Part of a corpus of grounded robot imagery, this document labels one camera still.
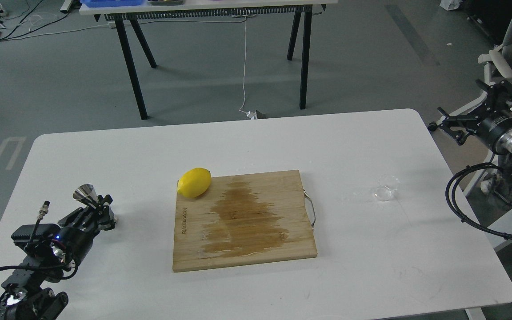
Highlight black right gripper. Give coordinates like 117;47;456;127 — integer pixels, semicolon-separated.
437;79;512;154

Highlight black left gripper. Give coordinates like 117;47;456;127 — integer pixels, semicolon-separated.
55;194;117;265

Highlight steel double jigger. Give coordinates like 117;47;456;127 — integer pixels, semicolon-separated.
72;184;108;212

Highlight small clear glass cup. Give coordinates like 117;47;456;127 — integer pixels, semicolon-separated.
373;174;400;202

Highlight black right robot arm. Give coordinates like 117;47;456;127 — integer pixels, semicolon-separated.
428;80;512;241

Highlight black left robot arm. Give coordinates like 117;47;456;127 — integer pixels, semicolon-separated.
0;193;116;320

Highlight yellow lemon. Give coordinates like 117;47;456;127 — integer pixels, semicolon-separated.
177;168;212;199

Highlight bamboo cutting board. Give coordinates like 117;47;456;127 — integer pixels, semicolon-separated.
172;170;318;272

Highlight background white table black legs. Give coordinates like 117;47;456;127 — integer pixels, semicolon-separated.
79;0;339;120

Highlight blue plastic tray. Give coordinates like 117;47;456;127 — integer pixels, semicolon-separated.
80;0;144;8

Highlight white hanging cable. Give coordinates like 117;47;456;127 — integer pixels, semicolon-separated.
238;16;261;120

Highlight floor cables bundle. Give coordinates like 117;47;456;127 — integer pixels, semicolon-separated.
0;0;114;49

